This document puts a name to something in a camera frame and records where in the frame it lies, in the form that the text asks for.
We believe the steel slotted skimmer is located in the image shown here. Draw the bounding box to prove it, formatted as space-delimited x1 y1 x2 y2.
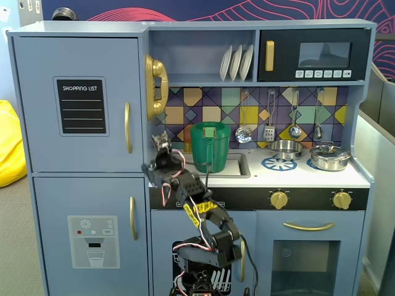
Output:
235 89 253 144

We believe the gold cabinet door handle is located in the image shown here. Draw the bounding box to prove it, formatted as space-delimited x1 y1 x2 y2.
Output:
239 239 247 283

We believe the long gold fridge door handle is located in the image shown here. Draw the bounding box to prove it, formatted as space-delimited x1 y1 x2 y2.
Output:
124 101 134 154

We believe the blue toy kitchen body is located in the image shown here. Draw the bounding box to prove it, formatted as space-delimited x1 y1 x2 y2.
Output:
6 18 378 296

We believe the gold microwave door handle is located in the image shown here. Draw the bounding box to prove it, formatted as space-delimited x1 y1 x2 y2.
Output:
265 40 275 72

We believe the green plastic bucket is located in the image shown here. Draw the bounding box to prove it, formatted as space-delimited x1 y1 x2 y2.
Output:
189 121 231 174

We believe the gold freezer door handle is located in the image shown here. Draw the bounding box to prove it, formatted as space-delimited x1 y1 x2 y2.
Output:
129 196 139 241

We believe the black power cable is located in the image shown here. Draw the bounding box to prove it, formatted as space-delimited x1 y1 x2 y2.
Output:
239 234 260 296

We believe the white toy plate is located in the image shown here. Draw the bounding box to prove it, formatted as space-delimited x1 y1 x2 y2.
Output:
230 44 244 82
239 44 254 82
219 45 233 82

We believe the black round helmet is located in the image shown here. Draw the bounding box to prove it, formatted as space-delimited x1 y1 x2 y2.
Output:
51 8 78 22

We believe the fridge door with shopping list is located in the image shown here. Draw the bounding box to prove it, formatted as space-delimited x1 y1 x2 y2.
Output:
12 36 140 173

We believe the gold toy telephone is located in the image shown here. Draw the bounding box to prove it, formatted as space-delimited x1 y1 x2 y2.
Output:
144 54 170 121

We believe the black toy microwave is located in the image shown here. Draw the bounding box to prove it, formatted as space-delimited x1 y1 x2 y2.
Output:
257 28 372 82

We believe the steel pot with lid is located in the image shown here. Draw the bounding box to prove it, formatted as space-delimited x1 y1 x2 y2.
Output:
309 141 352 172

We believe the yellow bean bag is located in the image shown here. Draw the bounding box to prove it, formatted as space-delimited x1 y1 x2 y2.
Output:
0 99 28 189

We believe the thin black bucket cable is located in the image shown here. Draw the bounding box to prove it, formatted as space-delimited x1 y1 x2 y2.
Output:
203 140 214 191

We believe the curved gold oven handle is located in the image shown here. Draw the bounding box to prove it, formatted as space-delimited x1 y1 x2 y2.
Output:
283 221 336 232

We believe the freezer door with dispenser print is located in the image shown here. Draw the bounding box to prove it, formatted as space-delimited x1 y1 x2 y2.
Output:
33 177 151 296

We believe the gold stove knob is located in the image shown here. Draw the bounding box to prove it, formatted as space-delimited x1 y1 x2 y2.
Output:
332 191 352 211
270 191 289 211

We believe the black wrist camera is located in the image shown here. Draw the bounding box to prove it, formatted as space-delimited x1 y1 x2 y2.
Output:
151 130 172 155

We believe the steel whisk utensil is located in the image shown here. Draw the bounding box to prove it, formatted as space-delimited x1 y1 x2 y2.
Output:
314 88 325 140

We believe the oven door with window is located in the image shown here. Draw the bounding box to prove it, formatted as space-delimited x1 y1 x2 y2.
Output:
256 210 367 296

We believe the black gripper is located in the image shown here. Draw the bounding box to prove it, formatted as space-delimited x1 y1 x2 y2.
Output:
141 150 186 190

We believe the grey cabinet with papers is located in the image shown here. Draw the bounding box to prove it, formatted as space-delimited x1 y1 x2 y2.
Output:
17 0 43 27

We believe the grey toy sink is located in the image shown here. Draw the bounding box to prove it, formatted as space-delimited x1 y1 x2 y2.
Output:
197 152 251 179

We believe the steel ladle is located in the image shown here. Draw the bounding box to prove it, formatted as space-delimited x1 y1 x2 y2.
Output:
288 89 302 140

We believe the steel open saucepan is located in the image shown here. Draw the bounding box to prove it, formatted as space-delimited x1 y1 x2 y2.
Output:
249 140 307 162

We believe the steel slotted spatula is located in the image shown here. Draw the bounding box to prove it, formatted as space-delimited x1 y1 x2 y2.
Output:
263 89 277 142

